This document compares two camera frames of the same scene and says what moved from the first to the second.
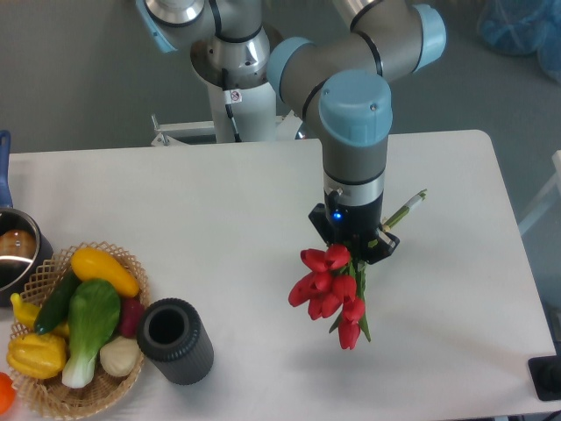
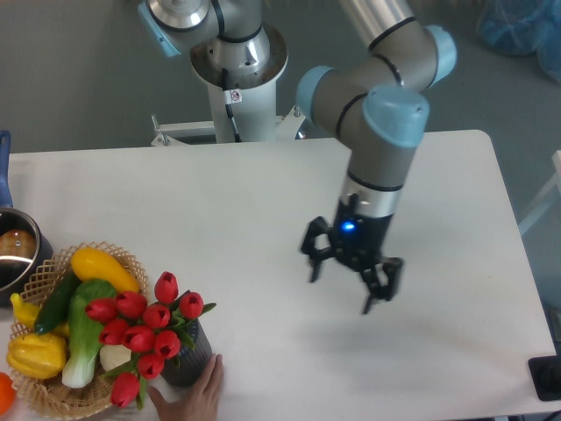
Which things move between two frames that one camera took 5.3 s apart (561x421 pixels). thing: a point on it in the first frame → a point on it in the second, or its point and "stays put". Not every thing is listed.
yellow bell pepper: [37, 355] stays put
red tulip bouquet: [337, 285] → [152, 333]
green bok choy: [93, 317] stays put
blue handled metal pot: [24, 248] stays put
